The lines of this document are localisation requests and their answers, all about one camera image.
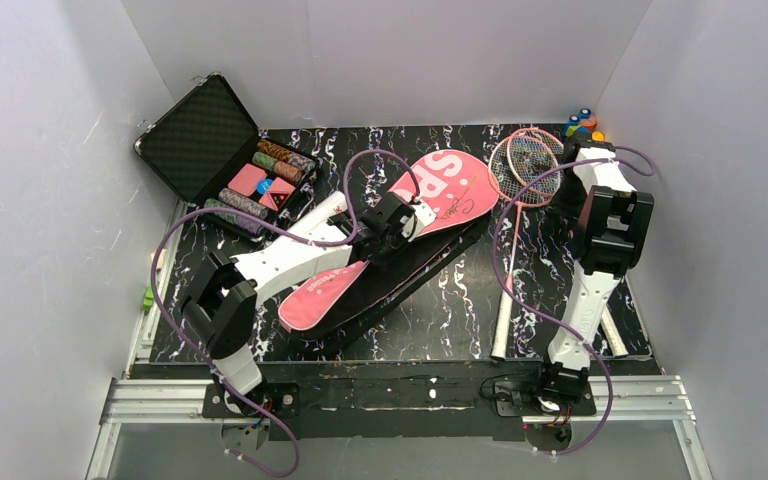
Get pink badminton racket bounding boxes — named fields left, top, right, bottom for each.
left=489, top=127, right=560, bottom=361
left=500, top=127, right=628, bottom=357

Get white shuttlecock tube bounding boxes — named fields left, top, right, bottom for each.
left=288, top=191, right=347, bottom=243

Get pink racket bag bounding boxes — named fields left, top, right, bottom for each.
left=278, top=149, right=499, bottom=347

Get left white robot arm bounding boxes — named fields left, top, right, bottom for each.
left=178, top=192, right=436, bottom=395

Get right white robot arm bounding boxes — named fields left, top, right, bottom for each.
left=538, top=134, right=655, bottom=404

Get colourful toy blocks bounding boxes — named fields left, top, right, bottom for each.
left=561, top=108, right=605, bottom=141

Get pink card deck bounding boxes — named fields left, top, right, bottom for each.
left=228, top=164, right=269, bottom=197
left=258, top=177, right=295, bottom=211

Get blue dealer chip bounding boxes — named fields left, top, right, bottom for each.
left=256, top=178, right=274, bottom=195

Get green red chip stack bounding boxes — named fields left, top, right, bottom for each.
left=252, top=152, right=305, bottom=185

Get brown striped chip stack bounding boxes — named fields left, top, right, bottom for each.
left=257, top=138, right=318, bottom=173

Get green purple chip stack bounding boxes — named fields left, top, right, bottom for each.
left=204, top=199, right=264, bottom=237

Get purple patterned chip stack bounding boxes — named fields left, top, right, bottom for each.
left=219, top=188, right=270, bottom=220

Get black poker chip case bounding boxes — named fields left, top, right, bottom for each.
left=134, top=73, right=321, bottom=243

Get green clip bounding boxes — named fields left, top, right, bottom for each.
left=141, top=286, right=155, bottom=313

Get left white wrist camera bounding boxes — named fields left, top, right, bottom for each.
left=408, top=200, right=436, bottom=242

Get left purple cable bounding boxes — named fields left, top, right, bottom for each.
left=150, top=149, right=424, bottom=480

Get chrome case handle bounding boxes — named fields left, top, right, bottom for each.
left=284, top=182, right=316, bottom=225

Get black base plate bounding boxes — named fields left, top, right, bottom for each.
left=201, top=358, right=664, bottom=443

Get aluminium rail frame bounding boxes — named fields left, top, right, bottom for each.
left=88, top=214, right=705, bottom=479

